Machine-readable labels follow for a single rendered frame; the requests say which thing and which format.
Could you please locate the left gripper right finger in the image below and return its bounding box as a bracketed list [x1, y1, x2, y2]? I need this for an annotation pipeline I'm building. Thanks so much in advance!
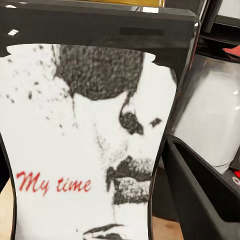
[161, 134, 240, 240]

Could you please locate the bottle of coffee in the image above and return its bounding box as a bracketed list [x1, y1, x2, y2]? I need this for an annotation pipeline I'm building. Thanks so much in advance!
[0, 0, 200, 240]

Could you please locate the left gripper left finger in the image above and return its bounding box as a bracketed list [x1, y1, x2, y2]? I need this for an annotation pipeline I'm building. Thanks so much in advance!
[0, 144, 10, 193]

